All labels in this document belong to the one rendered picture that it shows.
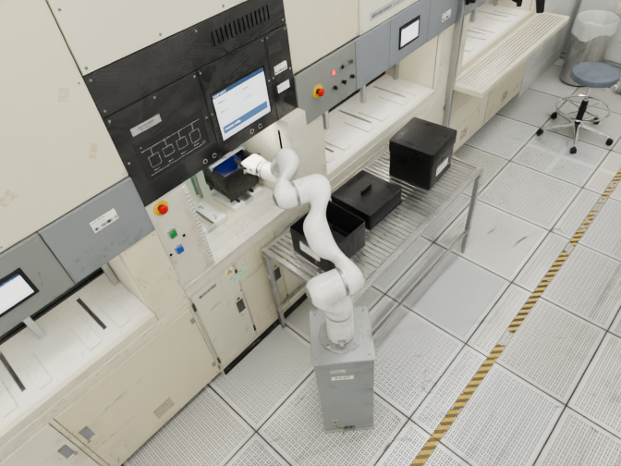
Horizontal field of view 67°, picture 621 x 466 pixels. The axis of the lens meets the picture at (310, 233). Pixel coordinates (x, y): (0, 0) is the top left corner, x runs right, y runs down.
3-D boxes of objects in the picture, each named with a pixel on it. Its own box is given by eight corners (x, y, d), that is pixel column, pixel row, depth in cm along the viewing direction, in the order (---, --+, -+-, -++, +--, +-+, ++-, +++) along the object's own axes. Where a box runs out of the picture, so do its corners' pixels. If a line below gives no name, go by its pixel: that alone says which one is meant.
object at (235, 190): (230, 209, 253) (219, 165, 230) (206, 193, 263) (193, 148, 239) (261, 186, 265) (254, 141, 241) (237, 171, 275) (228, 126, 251)
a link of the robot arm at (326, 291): (358, 315, 193) (357, 279, 176) (317, 333, 189) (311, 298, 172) (345, 294, 201) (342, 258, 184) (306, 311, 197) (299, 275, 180)
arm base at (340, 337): (364, 350, 202) (364, 327, 189) (321, 354, 203) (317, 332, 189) (359, 314, 215) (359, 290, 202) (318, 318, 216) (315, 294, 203)
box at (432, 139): (429, 191, 269) (433, 155, 251) (386, 175, 283) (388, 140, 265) (452, 165, 284) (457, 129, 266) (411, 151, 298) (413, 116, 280)
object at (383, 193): (370, 230, 252) (370, 213, 243) (330, 207, 267) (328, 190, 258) (402, 202, 265) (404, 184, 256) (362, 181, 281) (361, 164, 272)
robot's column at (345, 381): (375, 429, 253) (376, 359, 199) (323, 434, 254) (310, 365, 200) (368, 381, 272) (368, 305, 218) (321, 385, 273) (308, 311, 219)
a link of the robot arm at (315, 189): (326, 301, 188) (362, 287, 191) (334, 304, 176) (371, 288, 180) (284, 185, 187) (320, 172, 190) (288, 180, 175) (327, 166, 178)
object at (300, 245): (292, 250, 247) (288, 226, 235) (327, 221, 260) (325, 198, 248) (331, 275, 233) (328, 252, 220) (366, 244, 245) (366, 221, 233)
